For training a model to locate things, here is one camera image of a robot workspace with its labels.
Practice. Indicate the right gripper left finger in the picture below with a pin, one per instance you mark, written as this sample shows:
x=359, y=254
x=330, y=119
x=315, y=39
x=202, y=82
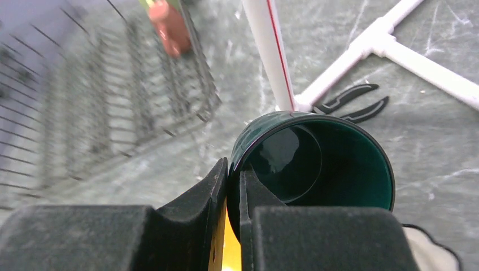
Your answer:
x=184, y=234

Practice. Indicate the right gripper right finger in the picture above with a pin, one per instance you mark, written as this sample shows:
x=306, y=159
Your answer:
x=278, y=237

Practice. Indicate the dark green mug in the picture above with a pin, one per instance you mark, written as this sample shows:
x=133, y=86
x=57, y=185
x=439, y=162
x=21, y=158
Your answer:
x=307, y=159

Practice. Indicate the grey wire dish rack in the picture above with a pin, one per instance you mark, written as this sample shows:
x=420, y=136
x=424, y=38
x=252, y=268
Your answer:
x=83, y=82

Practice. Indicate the small red-brown mug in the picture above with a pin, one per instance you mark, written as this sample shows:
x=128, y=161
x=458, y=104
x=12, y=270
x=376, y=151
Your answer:
x=170, y=27

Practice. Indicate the light green mug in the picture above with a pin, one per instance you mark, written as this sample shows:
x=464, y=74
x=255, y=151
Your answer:
x=147, y=3

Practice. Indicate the yellow polka dot plate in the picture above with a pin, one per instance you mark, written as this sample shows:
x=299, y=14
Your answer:
x=225, y=251

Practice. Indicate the floral scalloped small plate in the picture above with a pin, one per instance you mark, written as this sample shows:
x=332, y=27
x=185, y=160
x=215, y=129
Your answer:
x=428, y=253

